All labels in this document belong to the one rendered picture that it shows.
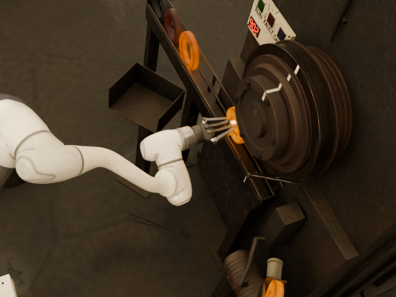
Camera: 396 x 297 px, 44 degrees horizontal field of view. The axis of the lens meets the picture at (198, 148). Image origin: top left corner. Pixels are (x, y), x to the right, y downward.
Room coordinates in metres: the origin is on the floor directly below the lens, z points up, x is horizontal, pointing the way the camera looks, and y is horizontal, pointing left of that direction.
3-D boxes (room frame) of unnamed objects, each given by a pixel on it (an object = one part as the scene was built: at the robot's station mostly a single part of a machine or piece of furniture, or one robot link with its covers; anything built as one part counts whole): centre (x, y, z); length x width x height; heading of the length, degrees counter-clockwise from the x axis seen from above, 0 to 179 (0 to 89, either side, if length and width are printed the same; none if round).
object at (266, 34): (1.46, -0.14, 1.15); 0.26 x 0.02 x 0.18; 36
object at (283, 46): (1.12, -0.25, 1.11); 0.47 x 0.06 x 0.47; 36
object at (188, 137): (1.15, 0.06, 0.78); 0.09 x 0.06 x 0.09; 36
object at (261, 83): (1.07, -0.17, 1.11); 0.28 x 0.06 x 0.28; 36
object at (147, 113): (1.39, 0.28, 0.36); 0.26 x 0.20 x 0.72; 71
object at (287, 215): (0.94, -0.40, 0.68); 0.11 x 0.08 x 0.24; 126
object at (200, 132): (1.19, 0.00, 0.79); 0.09 x 0.08 x 0.07; 126
